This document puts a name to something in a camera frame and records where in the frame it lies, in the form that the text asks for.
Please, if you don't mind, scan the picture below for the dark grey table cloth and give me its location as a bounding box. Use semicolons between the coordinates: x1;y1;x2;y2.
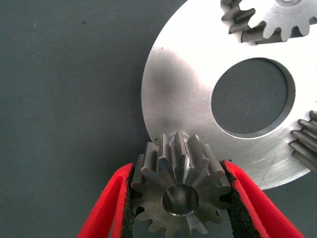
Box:
0;0;317;238

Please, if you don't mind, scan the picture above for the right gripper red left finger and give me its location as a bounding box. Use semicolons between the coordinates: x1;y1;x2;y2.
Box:
76;162;136;238

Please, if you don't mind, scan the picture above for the round metal carrier plate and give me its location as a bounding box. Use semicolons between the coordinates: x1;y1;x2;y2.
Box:
141;0;317;191

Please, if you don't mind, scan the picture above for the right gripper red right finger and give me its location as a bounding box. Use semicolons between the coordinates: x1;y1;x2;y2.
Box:
219;159;306;238

